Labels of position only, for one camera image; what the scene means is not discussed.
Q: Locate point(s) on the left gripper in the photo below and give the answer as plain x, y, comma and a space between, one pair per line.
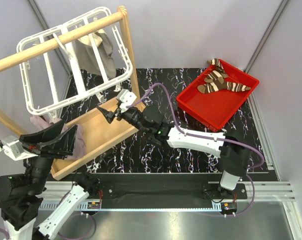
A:
60, 147

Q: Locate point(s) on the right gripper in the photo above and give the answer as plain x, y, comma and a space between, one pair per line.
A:
109, 116

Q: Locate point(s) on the lilac sock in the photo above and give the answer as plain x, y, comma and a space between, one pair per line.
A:
80, 148

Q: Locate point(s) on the white plastic sock hanger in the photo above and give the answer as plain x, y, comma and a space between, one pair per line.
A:
89, 19

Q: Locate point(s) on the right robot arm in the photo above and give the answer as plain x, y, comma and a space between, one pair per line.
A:
233, 158

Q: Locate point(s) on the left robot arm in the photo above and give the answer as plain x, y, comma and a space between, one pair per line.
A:
20, 193

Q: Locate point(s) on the wooden drying rack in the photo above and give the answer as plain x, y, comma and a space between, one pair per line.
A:
99, 136

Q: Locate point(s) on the red plastic tray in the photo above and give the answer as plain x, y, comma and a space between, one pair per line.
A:
215, 109

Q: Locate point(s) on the brown striped sock left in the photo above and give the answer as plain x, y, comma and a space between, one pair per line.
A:
214, 82

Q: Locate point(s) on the brown striped sock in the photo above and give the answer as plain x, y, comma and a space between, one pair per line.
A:
231, 86
214, 82

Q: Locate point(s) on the brown striped sock right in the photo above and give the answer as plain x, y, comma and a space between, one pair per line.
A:
231, 86

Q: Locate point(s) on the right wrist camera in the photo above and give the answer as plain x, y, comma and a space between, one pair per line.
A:
125, 98

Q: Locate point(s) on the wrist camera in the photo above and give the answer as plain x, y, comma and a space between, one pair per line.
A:
125, 98
13, 148

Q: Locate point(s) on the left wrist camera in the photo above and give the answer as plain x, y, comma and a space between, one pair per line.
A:
13, 148

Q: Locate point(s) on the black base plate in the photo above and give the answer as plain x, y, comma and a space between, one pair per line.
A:
157, 191

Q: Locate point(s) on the aluminium rail frame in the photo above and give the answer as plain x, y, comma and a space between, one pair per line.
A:
263, 183

